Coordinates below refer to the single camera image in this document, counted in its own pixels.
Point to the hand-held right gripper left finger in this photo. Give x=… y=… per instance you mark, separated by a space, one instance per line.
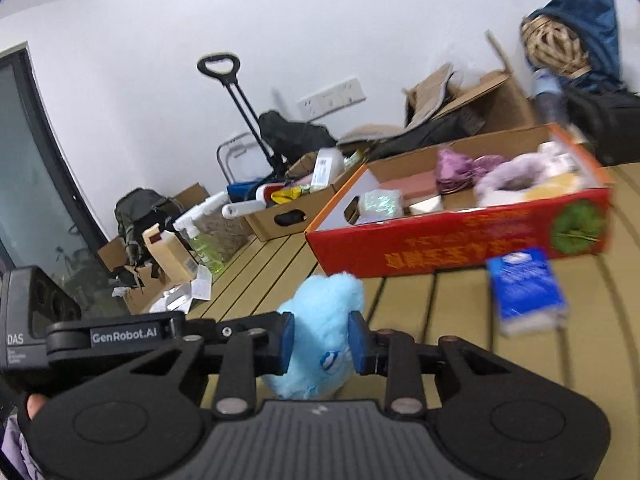
x=287 y=340

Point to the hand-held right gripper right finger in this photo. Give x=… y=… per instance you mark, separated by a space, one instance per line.
x=359 y=342

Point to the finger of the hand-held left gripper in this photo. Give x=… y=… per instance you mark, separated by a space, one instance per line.
x=220 y=327

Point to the light blue plush toy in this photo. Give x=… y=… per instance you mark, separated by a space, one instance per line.
x=320 y=320

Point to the red cardboard box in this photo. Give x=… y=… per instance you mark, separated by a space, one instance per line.
x=450 y=245

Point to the pink sponge block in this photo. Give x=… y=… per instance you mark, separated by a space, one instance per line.
x=417 y=187

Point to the blue tissue packet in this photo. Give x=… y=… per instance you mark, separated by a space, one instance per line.
x=525 y=290

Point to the pink fabric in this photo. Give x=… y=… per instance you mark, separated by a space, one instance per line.
x=460 y=170

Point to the lilac fluffy toy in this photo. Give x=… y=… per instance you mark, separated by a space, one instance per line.
x=500 y=180

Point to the yellow plush toy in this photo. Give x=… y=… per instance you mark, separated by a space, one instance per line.
x=550 y=185

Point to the person's left hand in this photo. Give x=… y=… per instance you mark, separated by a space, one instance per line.
x=35 y=405

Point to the white flat packet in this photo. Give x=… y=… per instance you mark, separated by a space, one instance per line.
x=180 y=295

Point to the green liquid spray bottle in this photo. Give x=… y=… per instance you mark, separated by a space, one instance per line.
x=205 y=250

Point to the low cardboard box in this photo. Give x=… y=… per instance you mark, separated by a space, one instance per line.
x=125 y=270

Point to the tan carton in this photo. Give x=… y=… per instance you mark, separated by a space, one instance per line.
x=170 y=255

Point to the jar with brown contents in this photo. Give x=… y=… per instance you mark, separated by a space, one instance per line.
x=227 y=237

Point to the dark backpack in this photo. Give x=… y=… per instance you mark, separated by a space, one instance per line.
x=142 y=220

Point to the iridescent green packet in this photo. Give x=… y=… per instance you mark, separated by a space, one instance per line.
x=382 y=204

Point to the yellow packet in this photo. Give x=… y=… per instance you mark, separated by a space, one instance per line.
x=292 y=195

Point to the white carton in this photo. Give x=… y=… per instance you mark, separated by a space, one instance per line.
x=327 y=170

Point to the dark glass door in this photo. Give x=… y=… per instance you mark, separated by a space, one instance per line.
x=35 y=160

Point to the black pouch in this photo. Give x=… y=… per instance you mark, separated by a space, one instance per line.
x=295 y=135

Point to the black flat case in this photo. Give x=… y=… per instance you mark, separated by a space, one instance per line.
x=430 y=132

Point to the open brown cardboard box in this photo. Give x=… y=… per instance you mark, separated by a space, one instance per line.
x=490 y=105

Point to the black bag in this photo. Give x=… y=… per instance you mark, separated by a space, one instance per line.
x=605 y=125

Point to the wicker ball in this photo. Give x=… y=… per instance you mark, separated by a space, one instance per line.
x=552 y=45

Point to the grey metal frame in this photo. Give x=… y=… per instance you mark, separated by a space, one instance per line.
x=225 y=155

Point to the white wall socket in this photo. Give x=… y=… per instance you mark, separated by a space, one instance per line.
x=330 y=96

